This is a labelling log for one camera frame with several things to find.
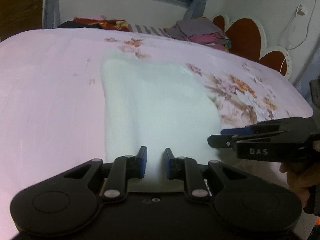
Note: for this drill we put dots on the pink floral bed sheet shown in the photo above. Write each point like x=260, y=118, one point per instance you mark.
x=53, y=102

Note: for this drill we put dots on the blue lace curtain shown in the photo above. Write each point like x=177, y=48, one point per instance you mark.
x=302, y=85

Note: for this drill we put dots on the person right hand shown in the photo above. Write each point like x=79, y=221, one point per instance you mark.
x=300, y=177

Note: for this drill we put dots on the red orange patterned cloth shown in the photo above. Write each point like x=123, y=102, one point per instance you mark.
x=120, y=25

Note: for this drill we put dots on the black garment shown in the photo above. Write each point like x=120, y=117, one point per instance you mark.
x=71, y=25

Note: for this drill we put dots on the white wall plug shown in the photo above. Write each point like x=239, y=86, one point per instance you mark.
x=301, y=10

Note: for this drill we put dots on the brown wooden door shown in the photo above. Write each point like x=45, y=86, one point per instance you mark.
x=20, y=15

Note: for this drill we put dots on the pile of folded clothes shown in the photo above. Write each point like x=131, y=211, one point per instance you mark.
x=201, y=31

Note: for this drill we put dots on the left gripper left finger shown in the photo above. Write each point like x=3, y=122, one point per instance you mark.
x=118, y=173

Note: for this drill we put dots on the left grey curtain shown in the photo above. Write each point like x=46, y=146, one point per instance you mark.
x=51, y=14

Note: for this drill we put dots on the red white scalloped headboard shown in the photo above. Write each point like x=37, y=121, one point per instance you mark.
x=248, y=40

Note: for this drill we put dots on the grey white striped cloth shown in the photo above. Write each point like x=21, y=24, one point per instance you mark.
x=143, y=29

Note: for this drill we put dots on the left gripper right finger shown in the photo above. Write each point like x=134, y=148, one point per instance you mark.
x=187, y=170

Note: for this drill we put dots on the cream knitted sweater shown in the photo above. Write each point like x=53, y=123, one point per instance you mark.
x=157, y=105

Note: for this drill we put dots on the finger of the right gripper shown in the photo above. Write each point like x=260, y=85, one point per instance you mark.
x=260, y=127
x=225, y=141

